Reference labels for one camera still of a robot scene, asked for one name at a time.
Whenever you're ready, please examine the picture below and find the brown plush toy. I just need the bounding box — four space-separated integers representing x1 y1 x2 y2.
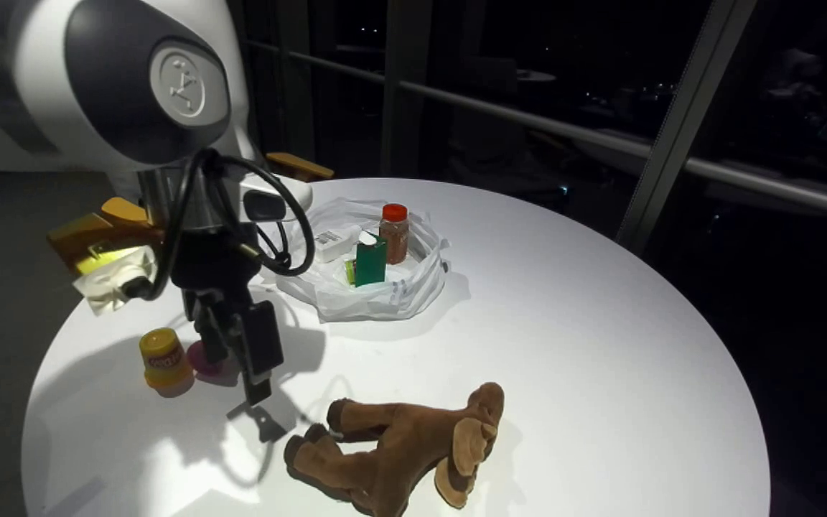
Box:
284 381 506 517

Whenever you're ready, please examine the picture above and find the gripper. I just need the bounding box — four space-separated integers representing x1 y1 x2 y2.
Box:
169 223 286 408

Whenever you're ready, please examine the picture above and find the white box with barcode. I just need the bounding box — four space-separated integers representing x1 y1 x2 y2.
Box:
312 223 363 264

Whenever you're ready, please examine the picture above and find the wooden chair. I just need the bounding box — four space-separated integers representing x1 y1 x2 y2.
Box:
266 152 335 182

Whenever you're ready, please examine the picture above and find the green box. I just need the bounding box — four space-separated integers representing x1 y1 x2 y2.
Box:
353 235 388 289

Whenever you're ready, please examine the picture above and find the spice bottle with red lid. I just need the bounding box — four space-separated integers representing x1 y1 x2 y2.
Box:
378 203 411 266

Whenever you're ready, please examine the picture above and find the yellow modelling dough tub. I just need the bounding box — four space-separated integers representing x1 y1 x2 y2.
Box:
139 327 196 399

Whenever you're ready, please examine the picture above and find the white plastic bag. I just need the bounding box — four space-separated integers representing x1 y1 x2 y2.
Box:
261 197 452 323

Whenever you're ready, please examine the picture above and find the pink round object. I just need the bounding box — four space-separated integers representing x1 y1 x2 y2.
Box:
186 340 240 386

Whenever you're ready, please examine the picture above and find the metal handrail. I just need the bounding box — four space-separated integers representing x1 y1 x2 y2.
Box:
241 37 827 225

